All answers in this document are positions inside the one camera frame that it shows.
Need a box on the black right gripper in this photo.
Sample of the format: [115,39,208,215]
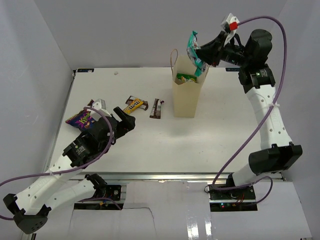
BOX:
[194,30,251,68]

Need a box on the teal Fox's candy bag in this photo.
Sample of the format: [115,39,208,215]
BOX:
[186,31,207,77]

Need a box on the green Fox's candy bag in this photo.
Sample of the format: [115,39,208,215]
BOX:
[176,73,197,84]

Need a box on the dark purple nut snack bag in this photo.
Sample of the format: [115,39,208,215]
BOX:
[65,109,96,132]

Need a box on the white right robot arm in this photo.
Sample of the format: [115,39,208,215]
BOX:
[195,29,303,200]

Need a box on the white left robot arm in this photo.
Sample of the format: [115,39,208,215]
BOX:
[3,106,136,235]

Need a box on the beige paper bag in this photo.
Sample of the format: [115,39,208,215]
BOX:
[170,49,209,118]

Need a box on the yellow M&M's packet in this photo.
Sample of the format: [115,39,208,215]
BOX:
[123,98,144,115]

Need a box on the right blue table label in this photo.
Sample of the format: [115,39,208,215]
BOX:
[225,67,240,72]

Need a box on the blue table label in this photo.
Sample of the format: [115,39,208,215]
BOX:
[76,68,95,73]
[225,67,240,72]

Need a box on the brown chocolate bar wrapper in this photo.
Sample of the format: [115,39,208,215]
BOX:
[125,95,149,111]

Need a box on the brown Hershey's chocolate bar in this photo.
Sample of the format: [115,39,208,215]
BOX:
[149,98,165,119]

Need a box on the left blue table label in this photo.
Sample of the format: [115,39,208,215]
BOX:
[76,68,95,73]

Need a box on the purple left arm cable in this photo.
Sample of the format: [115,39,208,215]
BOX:
[0,106,123,221]

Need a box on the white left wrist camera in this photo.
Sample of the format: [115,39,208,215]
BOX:
[85,98,112,122]

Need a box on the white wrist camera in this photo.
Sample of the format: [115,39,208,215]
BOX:
[85,98,112,122]
[220,13,240,46]

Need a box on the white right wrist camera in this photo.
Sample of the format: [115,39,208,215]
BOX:
[220,13,240,46]

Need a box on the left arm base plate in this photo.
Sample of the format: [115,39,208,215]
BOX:
[80,184,122,204]

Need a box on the aluminium front rail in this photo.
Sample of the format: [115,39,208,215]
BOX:
[70,172,284,183]

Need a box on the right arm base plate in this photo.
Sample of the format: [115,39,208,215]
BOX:
[204,185,258,213]

